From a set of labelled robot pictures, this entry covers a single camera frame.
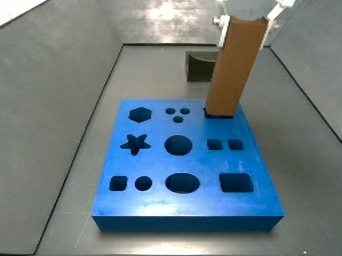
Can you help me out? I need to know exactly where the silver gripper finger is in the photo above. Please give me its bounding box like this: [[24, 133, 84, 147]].
[[259, 0, 296, 49], [212, 0, 230, 47]]

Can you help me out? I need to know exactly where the brown arch block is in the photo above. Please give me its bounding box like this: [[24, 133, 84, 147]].
[[206, 17, 267, 116]]

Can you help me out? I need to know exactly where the dark grey cradle fixture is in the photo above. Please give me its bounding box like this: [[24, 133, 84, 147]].
[[186, 51, 218, 82]]

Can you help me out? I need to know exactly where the blue foam shape board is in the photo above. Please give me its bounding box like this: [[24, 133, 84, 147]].
[[91, 99, 284, 232]]

